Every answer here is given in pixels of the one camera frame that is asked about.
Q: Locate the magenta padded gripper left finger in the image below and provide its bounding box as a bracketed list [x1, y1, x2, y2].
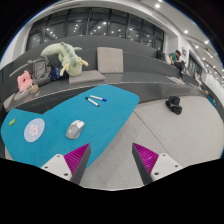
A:
[42, 144, 91, 185]

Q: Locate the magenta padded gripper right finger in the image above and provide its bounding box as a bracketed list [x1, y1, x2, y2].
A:
[132, 143, 182, 185]

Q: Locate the grey computer mouse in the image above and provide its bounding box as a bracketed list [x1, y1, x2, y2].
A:
[66, 120, 85, 140]

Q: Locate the round light blue mouse pad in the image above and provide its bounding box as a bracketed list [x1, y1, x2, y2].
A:
[24, 118, 45, 143]

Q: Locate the blue table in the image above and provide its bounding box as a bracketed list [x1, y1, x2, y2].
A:
[1, 85, 139, 167]

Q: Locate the black bag on floor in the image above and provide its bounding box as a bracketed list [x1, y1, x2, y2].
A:
[165, 96, 182, 115]

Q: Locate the black capped white marker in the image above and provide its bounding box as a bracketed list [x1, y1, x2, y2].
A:
[85, 97, 99, 107]

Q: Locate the blue capped white marker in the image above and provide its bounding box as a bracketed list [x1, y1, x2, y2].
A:
[90, 95, 107, 102]

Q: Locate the small beige bowl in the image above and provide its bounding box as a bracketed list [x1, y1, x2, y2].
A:
[29, 84, 39, 94]

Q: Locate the flat grey seat cushion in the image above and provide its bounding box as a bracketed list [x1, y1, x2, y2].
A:
[69, 70, 105, 85]

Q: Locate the dark blue bag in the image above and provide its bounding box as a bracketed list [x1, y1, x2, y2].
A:
[50, 66, 62, 81]

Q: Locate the pink plush toy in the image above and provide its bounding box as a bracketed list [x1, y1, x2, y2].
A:
[17, 70, 33, 92]

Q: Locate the grey backpack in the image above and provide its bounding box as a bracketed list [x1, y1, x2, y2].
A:
[32, 56, 51, 86]

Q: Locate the green plush dragon toy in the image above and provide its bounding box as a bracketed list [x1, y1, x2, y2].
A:
[41, 42, 88, 77]

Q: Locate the seated person in green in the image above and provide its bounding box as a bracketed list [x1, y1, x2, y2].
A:
[169, 50, 185, 78]

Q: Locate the upright grey cushion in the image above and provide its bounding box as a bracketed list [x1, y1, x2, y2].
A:
[97, 47, 124, 73]

